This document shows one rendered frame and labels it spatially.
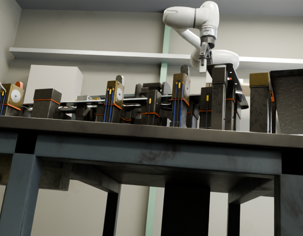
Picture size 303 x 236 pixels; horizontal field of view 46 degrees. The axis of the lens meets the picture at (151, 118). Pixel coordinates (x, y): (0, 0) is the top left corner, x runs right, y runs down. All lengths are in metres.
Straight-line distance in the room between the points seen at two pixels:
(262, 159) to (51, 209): 4.20
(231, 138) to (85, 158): 0.47
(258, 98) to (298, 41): 4.12
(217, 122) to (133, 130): 0.33
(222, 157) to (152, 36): 4.48
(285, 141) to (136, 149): 0.46
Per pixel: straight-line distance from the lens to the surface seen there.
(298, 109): 1.88
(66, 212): 5.05
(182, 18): 1.92
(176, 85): 1.56
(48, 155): 1.22
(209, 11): 1.94
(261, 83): 1.58
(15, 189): 1.25
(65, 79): 5.15
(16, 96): 2.12
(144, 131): 1.12
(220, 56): 2.44
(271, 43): 5.55
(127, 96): 2.26
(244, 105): 1.82
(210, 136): 1.11
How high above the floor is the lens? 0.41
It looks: 16 degrees up
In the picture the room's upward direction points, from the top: 6 degrees clockwise
